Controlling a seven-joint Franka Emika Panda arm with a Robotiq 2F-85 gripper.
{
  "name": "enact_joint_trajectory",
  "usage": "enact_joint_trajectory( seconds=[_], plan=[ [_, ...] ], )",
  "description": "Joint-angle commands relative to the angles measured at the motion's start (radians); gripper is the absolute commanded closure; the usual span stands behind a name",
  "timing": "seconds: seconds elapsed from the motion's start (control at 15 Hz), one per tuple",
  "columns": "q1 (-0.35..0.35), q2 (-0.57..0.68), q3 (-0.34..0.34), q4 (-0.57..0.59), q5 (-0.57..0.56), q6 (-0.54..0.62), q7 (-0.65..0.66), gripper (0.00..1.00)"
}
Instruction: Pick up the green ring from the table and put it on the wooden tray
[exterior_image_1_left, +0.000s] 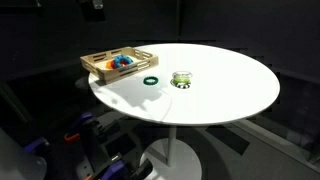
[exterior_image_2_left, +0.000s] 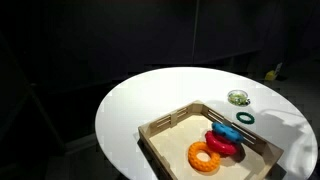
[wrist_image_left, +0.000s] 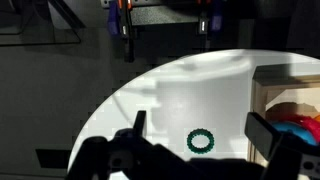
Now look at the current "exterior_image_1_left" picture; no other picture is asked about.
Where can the white table pedestal base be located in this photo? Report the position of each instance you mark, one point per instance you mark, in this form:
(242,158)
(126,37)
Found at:
(172,159)

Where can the wooden slatted tray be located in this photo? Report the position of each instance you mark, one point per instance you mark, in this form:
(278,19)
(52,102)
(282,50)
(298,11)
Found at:
(113,65)

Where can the clear cup with green contents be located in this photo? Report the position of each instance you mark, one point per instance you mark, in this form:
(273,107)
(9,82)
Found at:
(182,77)

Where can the purple clamp with orange handle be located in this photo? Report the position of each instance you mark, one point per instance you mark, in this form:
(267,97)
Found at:
(73,132)

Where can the purple black clamp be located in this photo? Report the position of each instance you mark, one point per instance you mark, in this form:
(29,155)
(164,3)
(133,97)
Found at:
(117,169)

